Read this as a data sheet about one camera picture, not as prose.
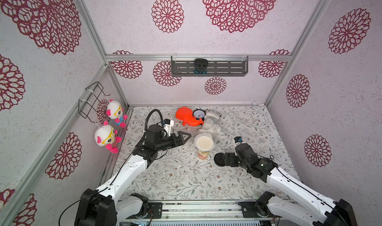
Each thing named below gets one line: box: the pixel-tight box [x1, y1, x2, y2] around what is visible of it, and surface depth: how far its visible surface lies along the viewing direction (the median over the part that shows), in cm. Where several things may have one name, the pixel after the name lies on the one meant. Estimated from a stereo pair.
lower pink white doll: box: [94, 120, 122, 154], surface depth 82 cm
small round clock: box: [192, 108, 206, 121], surface depth 115 cm
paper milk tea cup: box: [196, 135, 213, 161], surface depth 83 cm
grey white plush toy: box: [198, 109, 229, 141], surface depth 97 cm
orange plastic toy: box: [175, 106, 204, 127], surface depth 108 cm
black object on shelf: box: [193, 58, 209, 75], surface depth 91 cm
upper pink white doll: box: [106, 99, 129, 128], surface depth 96 cm
